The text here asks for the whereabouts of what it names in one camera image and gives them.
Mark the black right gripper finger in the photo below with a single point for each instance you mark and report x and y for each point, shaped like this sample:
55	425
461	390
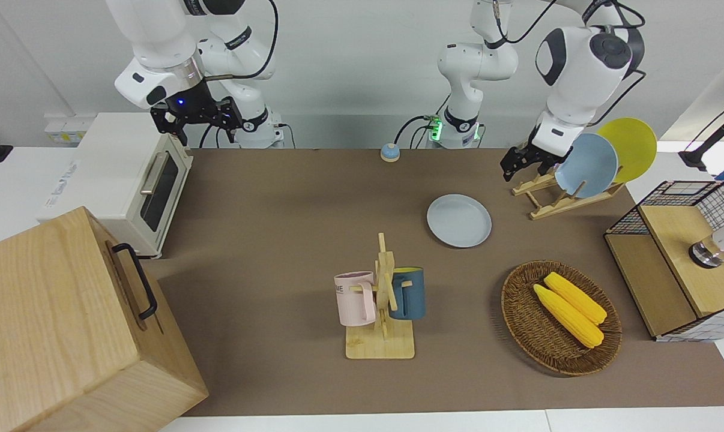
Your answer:
230	133
230	111

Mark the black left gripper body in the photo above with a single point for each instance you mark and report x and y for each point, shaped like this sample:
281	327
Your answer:
539	156

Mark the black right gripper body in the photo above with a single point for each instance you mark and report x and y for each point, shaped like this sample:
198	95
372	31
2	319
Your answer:
188	111

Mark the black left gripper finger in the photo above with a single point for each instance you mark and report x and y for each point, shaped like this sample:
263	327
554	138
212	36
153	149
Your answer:
508	165
523	171

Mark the gray plate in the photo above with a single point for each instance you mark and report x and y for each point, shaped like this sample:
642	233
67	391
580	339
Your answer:
458	221

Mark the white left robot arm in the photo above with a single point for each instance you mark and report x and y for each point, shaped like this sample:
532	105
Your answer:
578	78

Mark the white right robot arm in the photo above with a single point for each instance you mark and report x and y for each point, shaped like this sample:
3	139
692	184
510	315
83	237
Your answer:
158	36

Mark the light blue plate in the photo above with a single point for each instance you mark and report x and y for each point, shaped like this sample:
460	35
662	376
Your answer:
587	165

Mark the low wooden plate rack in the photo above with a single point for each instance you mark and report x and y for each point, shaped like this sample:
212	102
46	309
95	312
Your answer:
563	207

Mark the yellow plate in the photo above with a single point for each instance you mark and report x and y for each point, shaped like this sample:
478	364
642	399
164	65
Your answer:
635	144

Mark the white toaster oven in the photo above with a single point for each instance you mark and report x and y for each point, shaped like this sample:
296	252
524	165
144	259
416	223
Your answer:
110	168

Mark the small blue round button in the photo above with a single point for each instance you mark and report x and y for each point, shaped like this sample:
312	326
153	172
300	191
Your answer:
389	153

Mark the yellow corn cob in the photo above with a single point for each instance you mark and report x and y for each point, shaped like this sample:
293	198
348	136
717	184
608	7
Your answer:
578	297
569	317

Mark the dark blue mug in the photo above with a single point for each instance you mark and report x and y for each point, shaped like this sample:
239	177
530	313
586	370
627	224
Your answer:
411	294

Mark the brown wicker basket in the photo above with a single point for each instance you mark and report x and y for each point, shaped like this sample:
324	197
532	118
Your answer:
536	336

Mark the pink mug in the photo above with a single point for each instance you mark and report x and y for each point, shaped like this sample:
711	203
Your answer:
351	297

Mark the wooden mug tree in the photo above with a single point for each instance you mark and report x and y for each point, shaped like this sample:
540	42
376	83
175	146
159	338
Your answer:
380	348

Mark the wooden cabinet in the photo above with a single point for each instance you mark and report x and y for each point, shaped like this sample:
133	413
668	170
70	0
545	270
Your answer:
50	330

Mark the white wall socket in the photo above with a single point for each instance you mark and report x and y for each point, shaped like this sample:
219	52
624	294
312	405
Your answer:
68	129

